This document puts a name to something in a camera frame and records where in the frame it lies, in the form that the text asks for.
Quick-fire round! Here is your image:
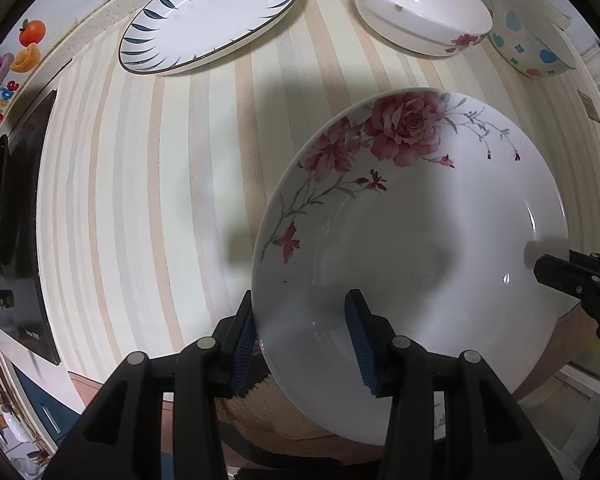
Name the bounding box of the orange slice wall sticker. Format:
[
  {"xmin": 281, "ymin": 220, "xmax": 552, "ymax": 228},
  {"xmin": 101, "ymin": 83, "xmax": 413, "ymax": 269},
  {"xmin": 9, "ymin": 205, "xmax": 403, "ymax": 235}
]
[{"xmin": 9, "ymin": 45, "xmax": 41, "ymax": 73}]

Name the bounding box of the oval plate with blue leaves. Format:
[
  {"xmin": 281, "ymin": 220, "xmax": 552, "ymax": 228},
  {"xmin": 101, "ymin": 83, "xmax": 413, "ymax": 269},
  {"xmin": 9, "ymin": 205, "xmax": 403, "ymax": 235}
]
[{"xmin": 118, "ymin": 0, "xmax": 304, "ymax": 77}]

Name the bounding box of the orange fruit wall sticker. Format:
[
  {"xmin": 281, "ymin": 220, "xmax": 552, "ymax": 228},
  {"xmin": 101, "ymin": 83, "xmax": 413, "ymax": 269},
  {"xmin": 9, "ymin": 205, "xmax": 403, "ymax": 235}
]
[{"xmin": 17, "ymin": 18, "xmax": 47, "ymax": 47}]

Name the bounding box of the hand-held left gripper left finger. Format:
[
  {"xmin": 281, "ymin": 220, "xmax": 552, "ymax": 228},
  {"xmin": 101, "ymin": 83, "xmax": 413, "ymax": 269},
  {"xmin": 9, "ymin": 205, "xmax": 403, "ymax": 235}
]
[{"xmin": 42, "ymin": 290, "xmax": 258, "ymax": 480}]

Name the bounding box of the white plate with pink flowers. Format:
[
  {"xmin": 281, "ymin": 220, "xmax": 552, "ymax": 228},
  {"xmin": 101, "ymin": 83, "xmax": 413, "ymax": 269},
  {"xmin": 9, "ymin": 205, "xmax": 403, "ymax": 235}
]
[{"xmin": 251, "ymin": 89, "xmax": 571, "ymax": 447}]

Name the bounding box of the cream bowl with blue dots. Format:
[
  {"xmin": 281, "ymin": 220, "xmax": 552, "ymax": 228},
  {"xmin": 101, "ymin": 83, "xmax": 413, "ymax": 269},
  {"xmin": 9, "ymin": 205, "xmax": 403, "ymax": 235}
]
[{"xmin": 487, "ymin": 0, "xmax": 578, "ymax": 79}]

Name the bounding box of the black glass cooktop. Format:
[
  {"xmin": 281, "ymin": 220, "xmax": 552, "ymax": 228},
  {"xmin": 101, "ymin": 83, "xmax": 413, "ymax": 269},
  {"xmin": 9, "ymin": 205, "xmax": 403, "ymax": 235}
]
[{"xmin": 0, "ymin": 89, "xmax": 62, "ymax": 367}]

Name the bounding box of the striped tablecloth with cat print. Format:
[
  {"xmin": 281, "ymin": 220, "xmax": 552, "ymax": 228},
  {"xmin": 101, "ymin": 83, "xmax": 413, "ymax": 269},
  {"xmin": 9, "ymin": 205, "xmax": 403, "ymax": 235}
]
[{"xmin": 35, "ymin": 0, "xmax": 600, "ymax": 441}]

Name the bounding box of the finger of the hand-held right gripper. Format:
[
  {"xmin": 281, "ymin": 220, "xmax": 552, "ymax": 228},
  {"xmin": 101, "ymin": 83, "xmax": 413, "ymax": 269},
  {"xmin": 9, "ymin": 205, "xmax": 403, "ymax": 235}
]
[{"xmin": 533, "ymin": 249, "xmax": 600, "ymax": 353}]

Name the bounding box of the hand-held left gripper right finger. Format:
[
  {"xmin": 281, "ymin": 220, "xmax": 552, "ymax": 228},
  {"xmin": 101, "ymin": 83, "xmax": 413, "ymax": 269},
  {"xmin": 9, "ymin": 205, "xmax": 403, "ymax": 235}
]
[{"xmin": 344, "ymin": 289, "xmax": 563, "ymax": 480}]

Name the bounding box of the blue kitchen cabinet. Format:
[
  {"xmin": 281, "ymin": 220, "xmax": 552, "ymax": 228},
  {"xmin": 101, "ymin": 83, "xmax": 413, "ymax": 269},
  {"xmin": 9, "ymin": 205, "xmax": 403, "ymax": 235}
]
[{"xmin": 16, "ymin": 367, "xmax": 83, "ymax": 453}]

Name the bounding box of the brown label patch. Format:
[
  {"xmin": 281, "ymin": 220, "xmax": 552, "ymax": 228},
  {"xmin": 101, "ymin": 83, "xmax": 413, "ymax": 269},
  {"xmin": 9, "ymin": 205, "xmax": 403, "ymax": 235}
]
[{"xmin": 578, "ymin": 90, "xmax": 600, "ymax": 124}]

